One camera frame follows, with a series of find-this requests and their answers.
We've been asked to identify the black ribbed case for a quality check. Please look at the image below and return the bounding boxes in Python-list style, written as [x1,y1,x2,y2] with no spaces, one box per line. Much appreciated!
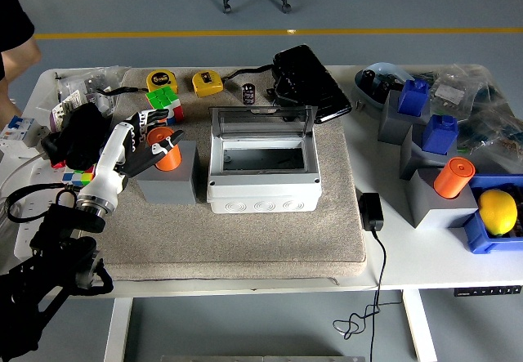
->
[269,44,353,125]

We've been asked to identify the blue plastic bin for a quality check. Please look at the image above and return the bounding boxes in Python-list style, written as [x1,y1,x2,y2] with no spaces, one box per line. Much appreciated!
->
[463,173,523,255]

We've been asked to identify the black adapter cord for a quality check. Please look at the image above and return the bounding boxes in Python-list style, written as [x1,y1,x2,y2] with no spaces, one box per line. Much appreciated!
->
[333,229,404,362]

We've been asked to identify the white power strip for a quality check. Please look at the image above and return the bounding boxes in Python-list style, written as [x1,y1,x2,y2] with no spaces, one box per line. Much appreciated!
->
[14,161,89,259]

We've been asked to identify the person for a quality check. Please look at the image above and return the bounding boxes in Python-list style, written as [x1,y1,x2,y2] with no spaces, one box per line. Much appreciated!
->
[0,0,42,108]

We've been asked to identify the white cable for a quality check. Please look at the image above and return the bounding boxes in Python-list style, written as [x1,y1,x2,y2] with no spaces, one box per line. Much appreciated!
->
[0,152,49,194]

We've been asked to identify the black cloth bundle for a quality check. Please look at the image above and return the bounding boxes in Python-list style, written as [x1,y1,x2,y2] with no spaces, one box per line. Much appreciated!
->
[40,102,114,171]

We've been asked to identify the black table control panel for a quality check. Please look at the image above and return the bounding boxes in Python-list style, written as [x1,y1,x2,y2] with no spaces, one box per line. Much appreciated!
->
[453,285,523,297]

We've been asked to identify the yellow tape measure square label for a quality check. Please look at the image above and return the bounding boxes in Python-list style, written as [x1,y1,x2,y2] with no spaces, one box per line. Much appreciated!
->
[191,70,225,98]

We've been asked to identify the orange cylinder battery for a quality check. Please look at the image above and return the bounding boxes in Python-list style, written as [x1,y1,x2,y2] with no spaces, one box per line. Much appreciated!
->
[145,127,183,172]
[433,156,477,200]

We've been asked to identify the grey cable coil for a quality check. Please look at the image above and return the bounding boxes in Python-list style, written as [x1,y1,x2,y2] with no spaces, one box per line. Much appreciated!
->
[0,197,17,226]

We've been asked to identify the black power adapter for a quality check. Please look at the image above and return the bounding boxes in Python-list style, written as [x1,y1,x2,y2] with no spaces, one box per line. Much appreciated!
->
[358,192,386,232]

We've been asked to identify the clear bags of small parts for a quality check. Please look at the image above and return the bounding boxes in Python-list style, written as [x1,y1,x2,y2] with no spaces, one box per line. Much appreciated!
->
[52,65,132,118]

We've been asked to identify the white junction box clear lid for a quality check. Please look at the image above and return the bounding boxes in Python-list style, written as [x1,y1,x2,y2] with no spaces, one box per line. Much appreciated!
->
[206,105,323,215]

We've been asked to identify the black strap of case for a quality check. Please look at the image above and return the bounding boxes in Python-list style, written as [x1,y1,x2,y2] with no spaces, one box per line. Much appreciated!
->
[222,64,275,83]

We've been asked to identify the yellow tape measure round label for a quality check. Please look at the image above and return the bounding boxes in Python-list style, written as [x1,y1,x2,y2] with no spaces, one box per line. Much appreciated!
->
[145,70,181,93]

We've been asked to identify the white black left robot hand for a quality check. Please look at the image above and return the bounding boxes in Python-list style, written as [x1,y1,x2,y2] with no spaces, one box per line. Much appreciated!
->
[78,108,186,207]

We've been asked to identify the colourful puzzle cube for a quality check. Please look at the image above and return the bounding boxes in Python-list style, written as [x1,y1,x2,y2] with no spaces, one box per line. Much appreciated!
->
[145,86,185,127]
[61,165,97,187]

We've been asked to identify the white blue circuit breaker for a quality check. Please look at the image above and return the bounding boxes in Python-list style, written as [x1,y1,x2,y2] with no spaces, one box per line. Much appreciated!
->
[0,114,36,147]

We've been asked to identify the light blue bowl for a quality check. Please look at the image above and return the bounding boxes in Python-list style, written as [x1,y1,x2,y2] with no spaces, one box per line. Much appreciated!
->
[353,61,413,112]

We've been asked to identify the white table leg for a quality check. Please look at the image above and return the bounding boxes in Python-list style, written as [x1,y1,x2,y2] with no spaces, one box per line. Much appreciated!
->
[104,296,134,362]
[402,289,438,362]

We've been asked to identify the blue plastic block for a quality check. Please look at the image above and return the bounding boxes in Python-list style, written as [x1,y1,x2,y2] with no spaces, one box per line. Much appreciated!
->
[397,78,431,117]
[421,114,459,155]

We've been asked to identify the yellow lemon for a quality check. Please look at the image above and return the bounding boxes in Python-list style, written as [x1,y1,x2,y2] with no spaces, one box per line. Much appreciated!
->
[477,189,519,237]

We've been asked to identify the clear bag of dark parts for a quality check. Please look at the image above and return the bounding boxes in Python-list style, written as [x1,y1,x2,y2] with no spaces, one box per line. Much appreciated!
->
[457,104,523,175]

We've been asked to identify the grey-brown mat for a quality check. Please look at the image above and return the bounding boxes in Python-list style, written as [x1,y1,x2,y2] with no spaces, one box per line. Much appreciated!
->
[96,66,368,285]

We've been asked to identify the white socket adapter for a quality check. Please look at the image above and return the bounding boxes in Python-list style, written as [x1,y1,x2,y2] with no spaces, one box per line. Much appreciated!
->
[26,124,52,149]

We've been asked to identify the clear bag with grey label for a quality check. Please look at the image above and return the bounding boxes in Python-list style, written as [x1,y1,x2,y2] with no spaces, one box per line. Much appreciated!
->
[428,65,491,114]

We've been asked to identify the black lanyard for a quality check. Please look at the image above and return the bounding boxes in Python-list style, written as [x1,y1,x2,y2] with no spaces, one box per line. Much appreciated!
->
[94,86,149,96]

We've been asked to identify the grey block with round hole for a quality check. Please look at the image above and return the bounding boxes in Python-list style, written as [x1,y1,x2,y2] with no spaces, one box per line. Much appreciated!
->
[136,140,201,206]

